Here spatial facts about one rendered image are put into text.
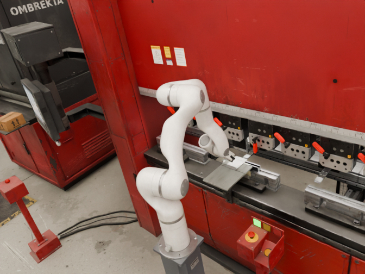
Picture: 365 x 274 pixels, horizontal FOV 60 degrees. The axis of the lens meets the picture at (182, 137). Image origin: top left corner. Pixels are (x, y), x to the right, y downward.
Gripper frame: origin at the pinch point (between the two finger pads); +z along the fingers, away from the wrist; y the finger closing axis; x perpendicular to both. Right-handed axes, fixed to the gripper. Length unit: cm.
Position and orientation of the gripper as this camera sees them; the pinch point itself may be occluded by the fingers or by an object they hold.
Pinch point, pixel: (231, 159)
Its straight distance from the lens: 196.8
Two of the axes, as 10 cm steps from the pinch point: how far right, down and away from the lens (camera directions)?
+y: -7.2, -2.3, 6.6
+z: 5.6, 3.6, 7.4
